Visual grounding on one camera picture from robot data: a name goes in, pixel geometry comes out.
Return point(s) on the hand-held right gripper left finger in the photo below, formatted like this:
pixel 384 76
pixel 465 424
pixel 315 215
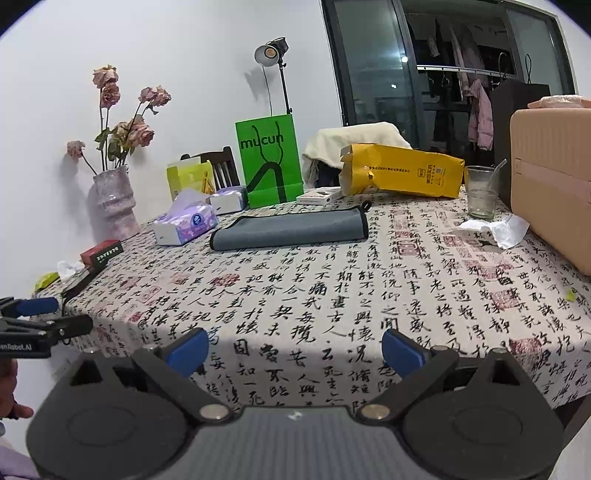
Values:
pixel 188 353

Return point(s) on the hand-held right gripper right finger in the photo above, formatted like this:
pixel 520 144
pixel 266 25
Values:
pixel 402 354

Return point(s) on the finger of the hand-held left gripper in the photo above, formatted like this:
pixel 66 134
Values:
pixel 34 306
pixel 64 326

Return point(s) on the grey towel with black trim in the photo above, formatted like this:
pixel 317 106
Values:
pixel 295 227

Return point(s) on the cream towel on chair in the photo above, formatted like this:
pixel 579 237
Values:
pixel 351 141

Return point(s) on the person's left hand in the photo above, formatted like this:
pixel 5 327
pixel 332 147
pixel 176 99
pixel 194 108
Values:
pixel 11 406

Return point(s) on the yellow-green packet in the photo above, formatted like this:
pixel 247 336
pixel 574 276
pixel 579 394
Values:
pixel 47 279

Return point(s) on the flat black box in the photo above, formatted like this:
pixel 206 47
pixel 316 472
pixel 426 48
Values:
pixel 78 282

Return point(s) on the crumpled white tissue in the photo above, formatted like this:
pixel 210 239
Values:
pixel 69 268

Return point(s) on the red and black box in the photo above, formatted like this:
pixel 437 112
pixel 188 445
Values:
pixel 99 254

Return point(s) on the pink speckled ceramic vase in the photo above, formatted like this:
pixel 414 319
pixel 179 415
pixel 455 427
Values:
pixel 113 203

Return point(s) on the purple tissue pack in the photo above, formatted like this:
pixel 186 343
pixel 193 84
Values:
pixel 187 221

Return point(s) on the crumpled white paper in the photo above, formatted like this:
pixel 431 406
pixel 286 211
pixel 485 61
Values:
pixel 501 230

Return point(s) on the small white tissue pack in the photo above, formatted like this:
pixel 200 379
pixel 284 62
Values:
pixel 228 199

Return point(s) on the yellow-green carton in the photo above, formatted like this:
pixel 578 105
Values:
pixel 187 177

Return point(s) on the clear glass cup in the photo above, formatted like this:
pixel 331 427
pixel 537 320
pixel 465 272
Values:
pixel 481 194

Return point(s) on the flat white box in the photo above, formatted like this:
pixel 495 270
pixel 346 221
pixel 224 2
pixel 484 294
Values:
pixel 318 196

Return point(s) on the yellow paper bag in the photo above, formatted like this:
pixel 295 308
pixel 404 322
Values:
pixel 401 170

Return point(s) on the dark wooden chair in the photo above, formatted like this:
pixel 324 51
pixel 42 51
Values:
pixel 224 168

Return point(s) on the dried pink roses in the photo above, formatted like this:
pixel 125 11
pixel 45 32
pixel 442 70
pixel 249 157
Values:
pixel 131 129

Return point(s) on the clear drinking straw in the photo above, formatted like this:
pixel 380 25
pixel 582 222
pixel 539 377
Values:
pixel 497 170

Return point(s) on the green paper bag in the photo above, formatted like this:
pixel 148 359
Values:
pixel 270 161

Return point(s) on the cardboard box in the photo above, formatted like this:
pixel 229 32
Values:
pixel 554 184

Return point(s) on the hanging pink jacket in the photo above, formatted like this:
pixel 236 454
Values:
pixel 481 115

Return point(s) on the black paper bag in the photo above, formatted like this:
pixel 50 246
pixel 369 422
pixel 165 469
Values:
pixel 512 97

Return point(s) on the dark framed glass door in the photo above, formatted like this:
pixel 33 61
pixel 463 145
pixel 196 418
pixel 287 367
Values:
pixel 374 64

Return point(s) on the pink cloth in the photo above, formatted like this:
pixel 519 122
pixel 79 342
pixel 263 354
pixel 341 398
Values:
pixel 561 100

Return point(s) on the studio light on stand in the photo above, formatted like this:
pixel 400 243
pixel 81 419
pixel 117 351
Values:
pixel 272 53

